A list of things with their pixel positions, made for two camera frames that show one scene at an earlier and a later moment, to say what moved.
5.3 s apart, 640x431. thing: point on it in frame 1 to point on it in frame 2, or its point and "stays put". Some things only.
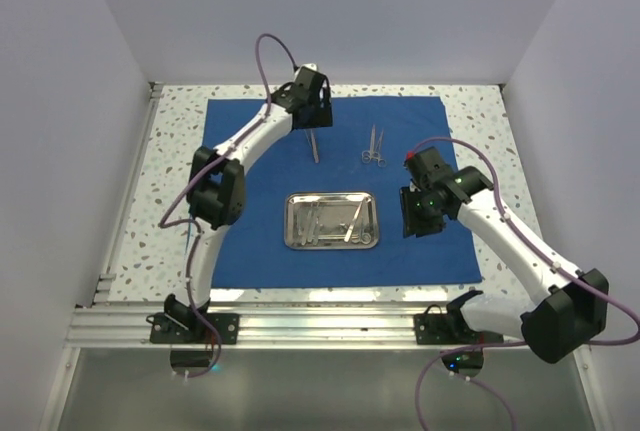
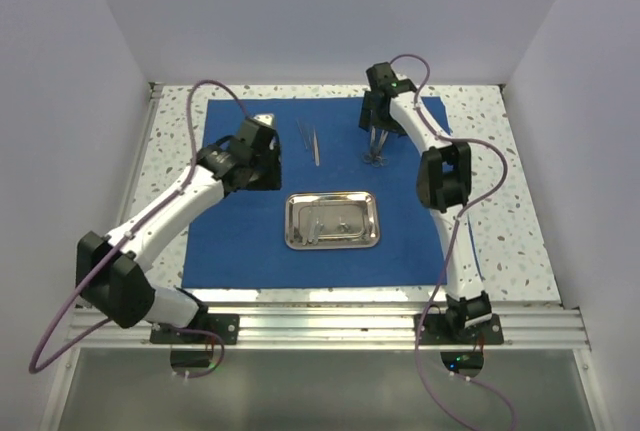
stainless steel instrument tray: x=330 y=221 stays put
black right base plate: x=433 y=327 stays put
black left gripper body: x=322 y=111 to x=266 y=174
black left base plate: x=165 y=330 stays put
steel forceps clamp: x=364 y=237 to x=373 y=157
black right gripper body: x=420 y=216 to x=378 y=118
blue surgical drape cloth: x=371 y=139 stays put
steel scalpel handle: x=307 y=224 to x=302 y=135
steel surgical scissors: x=367 y=156 stays put
